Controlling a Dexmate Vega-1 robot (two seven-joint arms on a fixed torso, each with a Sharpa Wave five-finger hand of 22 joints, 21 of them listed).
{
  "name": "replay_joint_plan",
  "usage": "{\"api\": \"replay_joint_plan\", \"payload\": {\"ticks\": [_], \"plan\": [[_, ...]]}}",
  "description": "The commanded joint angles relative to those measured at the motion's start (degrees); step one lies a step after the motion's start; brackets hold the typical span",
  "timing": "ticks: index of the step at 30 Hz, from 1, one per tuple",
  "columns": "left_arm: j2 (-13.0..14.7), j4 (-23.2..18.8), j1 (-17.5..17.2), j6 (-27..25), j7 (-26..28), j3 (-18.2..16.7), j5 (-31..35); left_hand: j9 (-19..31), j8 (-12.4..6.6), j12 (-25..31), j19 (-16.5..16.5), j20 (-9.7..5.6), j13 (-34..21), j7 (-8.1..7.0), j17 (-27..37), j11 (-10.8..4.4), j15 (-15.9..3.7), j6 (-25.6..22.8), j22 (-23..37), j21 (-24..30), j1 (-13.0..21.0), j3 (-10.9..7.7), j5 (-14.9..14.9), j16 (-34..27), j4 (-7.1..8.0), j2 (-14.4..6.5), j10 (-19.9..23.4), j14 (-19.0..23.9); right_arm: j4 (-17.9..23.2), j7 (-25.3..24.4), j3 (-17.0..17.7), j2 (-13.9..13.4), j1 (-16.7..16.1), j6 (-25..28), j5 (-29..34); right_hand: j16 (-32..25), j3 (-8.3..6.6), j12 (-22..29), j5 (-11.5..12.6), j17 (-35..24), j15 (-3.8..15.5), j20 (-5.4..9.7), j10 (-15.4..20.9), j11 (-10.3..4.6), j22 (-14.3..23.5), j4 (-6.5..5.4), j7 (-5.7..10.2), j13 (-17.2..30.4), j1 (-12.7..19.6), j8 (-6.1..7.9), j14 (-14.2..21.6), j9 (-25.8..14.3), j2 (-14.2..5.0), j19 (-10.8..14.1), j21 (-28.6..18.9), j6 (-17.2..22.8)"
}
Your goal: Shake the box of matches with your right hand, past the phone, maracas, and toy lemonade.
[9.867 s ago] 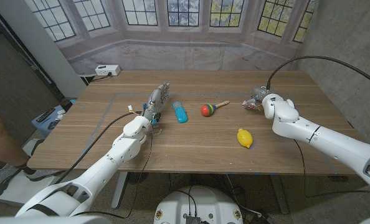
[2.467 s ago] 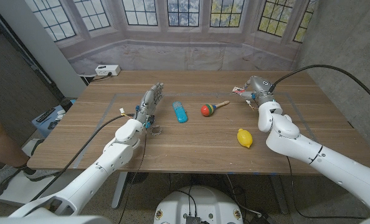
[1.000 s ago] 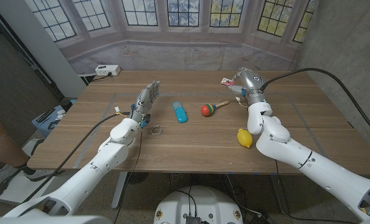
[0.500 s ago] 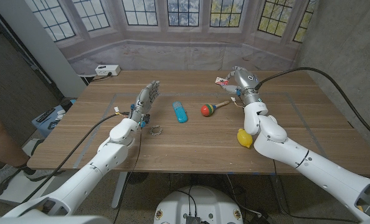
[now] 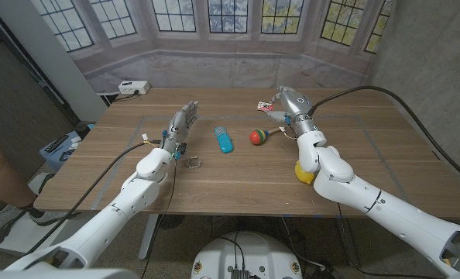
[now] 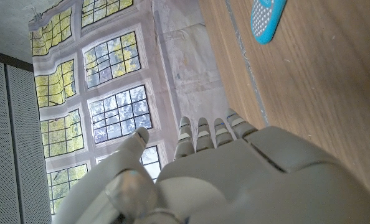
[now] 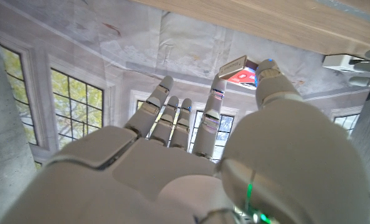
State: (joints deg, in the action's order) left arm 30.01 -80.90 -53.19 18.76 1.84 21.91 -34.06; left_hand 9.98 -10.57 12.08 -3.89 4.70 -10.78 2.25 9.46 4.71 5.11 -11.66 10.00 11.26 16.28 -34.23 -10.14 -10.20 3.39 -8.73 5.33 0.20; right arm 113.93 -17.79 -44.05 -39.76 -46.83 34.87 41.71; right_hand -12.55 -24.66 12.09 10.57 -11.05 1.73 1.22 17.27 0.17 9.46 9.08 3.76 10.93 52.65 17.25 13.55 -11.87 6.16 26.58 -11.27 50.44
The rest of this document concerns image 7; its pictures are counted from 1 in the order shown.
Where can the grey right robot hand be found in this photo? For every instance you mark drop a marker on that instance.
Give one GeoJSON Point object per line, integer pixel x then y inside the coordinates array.
{"type": "Point", "coordinates": [172, 180]}

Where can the red and white matchbox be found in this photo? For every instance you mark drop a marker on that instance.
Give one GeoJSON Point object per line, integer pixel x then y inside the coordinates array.
{"type": "Point", "coordinates": [239, 70]}

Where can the printed window backdrop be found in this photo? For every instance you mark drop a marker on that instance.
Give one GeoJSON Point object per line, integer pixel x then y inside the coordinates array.
{"type": "Point", "coordinates": [110, 62]}

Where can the white power strip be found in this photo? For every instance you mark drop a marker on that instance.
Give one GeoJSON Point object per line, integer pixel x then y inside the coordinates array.
{"type": "Point", "coordinates": [340, 63]}

